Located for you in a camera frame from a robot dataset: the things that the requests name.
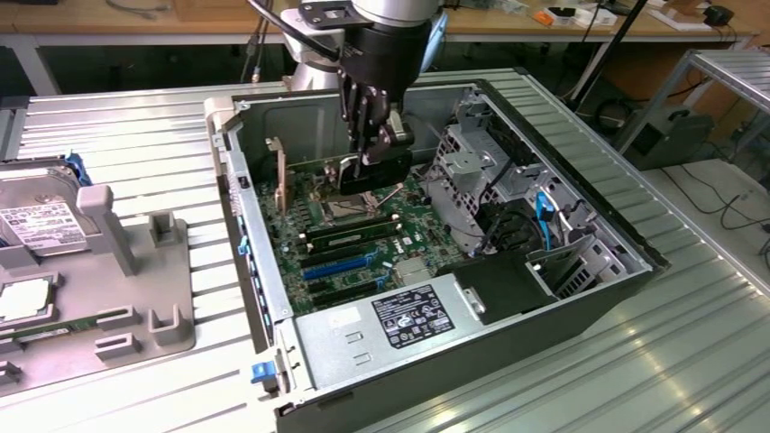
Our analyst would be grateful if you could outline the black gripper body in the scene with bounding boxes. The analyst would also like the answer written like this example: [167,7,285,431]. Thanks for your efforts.
[337,20,434,91]

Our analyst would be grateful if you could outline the graphics card with black fan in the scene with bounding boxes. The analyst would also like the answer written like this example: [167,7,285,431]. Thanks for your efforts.
[263,136,415,217]

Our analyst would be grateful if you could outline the metal socket cover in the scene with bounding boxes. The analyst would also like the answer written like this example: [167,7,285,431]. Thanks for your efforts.
[361,182,406,214]

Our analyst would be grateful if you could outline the silver disk bay cage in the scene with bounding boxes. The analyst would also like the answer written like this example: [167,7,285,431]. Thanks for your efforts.
[430,124,546,240]

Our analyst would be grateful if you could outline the CPU socket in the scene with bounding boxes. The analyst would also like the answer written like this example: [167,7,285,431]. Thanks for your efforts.
[317,191,385,226]

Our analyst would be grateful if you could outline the wooden desk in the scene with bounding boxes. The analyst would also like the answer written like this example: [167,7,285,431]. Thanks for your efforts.
[0,0,760,46]

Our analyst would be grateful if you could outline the green motherboard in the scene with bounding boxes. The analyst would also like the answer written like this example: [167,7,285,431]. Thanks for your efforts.
[255,160,469,317]

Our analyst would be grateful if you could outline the green RAM stick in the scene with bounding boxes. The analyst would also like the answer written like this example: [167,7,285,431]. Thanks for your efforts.
[310,220,402,252]
[0,317,103,345]

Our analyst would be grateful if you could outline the orange and black device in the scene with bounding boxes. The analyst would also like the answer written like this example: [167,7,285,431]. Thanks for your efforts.
[531,6,579,28]

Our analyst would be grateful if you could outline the silver chipset heat sink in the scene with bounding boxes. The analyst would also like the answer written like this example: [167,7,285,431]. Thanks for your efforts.
[394,259,433,281]

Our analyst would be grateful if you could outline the black expansion slot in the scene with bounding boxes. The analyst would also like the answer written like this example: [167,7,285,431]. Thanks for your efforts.
[310,281,386,309]
[299,246,366,271]

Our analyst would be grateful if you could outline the blue expansion slot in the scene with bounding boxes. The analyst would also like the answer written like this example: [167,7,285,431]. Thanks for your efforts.
[302,254,373,281]

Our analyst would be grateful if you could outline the small white box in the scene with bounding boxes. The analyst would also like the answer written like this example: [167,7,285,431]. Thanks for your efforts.
[574,8,618,26]

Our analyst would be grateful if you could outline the black plastic shroud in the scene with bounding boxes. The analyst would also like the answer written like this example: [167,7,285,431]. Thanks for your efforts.
[435,250,558,326]

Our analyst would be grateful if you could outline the black tripod pole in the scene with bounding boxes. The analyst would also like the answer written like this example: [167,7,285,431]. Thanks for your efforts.
[569,0,652,103]

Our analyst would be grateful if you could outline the black box under desk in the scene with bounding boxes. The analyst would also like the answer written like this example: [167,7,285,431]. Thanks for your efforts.
[629,110,716,170]

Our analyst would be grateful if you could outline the silver power supply unit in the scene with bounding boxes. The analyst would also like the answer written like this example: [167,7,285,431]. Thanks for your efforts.
[293,273,489,392]

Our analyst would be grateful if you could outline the blue disk caddy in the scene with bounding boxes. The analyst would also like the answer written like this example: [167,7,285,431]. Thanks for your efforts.
[63,152,95,187]

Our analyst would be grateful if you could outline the open black PC case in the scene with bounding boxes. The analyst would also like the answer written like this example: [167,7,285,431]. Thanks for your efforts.
[202,78,669,433]

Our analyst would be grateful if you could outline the silver hard disk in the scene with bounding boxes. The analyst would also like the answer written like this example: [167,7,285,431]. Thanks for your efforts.
[0,164,102,258]

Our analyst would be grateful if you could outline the grey parts rack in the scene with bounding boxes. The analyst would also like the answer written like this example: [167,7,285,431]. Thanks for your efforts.
[0,182,200,401]

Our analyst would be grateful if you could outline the silver CPU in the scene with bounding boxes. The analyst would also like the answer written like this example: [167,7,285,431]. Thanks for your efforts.
[0,279,54,324]

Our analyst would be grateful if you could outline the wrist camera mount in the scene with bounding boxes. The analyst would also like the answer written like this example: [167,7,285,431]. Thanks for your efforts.
[279,3,358,69]

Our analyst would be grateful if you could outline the thick robot cable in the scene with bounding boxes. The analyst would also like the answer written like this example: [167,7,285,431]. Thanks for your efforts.
[246,0,345,64]

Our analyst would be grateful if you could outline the thin hanging cable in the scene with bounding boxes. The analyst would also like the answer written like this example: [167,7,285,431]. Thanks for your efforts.
[243,0,273,82]

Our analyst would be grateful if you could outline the blue disk wire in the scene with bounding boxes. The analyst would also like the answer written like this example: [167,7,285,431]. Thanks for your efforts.
[533,191,558,252]

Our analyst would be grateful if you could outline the grey cable on desk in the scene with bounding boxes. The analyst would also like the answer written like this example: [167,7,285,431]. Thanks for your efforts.
[107,0,174,19]

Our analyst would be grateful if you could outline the thin black cable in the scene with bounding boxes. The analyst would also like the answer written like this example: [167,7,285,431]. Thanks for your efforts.
[678,164,770,231]

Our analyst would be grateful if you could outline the metal frame table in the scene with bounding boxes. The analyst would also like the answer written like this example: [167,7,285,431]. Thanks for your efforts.
[613,47,770,159]

